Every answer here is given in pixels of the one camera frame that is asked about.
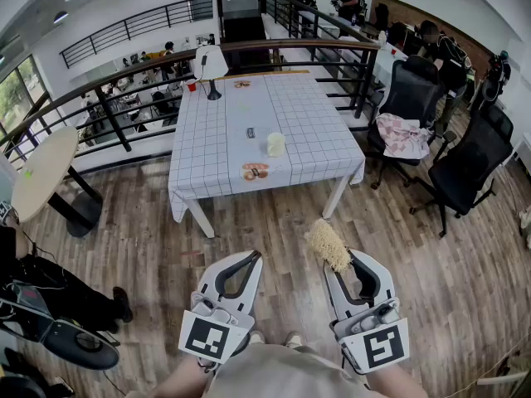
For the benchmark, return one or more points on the person's left shoe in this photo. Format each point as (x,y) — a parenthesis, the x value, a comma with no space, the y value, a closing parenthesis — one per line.
(257,337)

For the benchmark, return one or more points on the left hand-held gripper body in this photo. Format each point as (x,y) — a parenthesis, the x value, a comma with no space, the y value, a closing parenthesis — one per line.
(215,338)

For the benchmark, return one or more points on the person's right shoe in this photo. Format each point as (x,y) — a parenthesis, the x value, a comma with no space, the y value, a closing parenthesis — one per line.
(293,339)

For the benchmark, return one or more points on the cream cup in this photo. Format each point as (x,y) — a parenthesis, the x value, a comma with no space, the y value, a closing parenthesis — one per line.
(276,144)

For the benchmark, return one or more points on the large glass window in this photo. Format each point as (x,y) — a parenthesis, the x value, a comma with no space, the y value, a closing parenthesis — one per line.
(16,93)

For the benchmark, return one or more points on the white table lamp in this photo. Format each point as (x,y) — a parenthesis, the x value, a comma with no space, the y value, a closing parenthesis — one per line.
(211,58)

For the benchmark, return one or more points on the round wooden side table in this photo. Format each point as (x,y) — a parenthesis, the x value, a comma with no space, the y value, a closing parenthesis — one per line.
(41,168)

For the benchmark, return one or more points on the white checked tablecloth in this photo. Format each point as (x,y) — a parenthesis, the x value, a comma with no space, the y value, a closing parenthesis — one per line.
(207,151)

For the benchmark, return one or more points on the black balcony railing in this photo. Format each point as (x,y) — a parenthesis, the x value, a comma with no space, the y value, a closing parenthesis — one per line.
(124,25)

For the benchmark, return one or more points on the person's left forearm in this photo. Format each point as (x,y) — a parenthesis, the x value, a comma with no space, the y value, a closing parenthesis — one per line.
(178,381)

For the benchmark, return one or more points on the black chair base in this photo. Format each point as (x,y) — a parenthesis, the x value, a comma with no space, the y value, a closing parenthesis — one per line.
(83,344)

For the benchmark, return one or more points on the dark curved metal railing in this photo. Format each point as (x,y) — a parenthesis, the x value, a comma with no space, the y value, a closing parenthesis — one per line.
(113,120)

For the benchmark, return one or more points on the person's beige shirt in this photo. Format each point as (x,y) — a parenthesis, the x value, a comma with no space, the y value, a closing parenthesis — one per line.
(282,375)

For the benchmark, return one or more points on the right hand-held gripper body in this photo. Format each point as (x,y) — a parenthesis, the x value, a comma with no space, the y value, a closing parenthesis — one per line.
(381,346)

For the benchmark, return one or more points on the black office chair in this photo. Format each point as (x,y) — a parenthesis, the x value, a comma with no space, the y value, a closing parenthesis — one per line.
(464,176)
(415,85)

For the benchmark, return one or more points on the person's right forearm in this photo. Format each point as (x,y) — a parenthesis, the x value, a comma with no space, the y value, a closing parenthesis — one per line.
(394,384)

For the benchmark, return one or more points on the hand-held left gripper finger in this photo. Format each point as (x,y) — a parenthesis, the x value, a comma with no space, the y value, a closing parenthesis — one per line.
(211,273)
(254,288)

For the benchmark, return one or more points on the black stair railing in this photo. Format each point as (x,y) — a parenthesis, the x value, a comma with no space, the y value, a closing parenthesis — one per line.
(290,15)

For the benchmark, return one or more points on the pink checked cloth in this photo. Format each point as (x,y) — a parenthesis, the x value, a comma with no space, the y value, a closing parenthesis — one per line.
(404,137)

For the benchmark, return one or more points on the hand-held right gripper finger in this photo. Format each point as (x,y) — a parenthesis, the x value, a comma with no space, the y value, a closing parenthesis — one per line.
(338,301)
(383,280)

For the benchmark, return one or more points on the person's shoe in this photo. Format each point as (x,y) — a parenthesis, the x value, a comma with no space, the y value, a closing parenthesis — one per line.
(293,339)
(257,337)

